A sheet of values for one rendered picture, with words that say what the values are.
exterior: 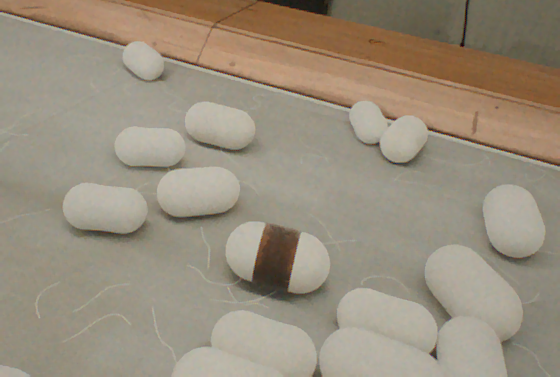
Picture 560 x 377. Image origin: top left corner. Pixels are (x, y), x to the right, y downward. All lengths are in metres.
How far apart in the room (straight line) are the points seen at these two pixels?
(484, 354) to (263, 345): 0.06
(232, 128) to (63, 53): 0.16
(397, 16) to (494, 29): 0.35
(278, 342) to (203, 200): 0.08
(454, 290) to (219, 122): 0.13
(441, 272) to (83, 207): 0.13
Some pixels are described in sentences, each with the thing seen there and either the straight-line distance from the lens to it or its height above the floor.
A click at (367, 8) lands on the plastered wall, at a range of 2.32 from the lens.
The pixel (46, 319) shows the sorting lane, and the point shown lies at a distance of 0.20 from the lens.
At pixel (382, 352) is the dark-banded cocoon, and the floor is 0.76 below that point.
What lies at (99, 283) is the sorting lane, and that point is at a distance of 0.21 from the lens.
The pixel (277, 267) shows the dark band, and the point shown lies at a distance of 0.20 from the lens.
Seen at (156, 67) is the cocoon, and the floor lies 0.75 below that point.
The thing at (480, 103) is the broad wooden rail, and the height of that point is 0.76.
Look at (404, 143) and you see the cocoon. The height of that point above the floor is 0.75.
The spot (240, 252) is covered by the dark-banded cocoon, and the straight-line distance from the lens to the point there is 0.20.
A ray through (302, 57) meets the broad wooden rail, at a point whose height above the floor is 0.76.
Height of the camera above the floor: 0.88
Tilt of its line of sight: 28 degrees down
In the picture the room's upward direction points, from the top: 8 degrees clockwise
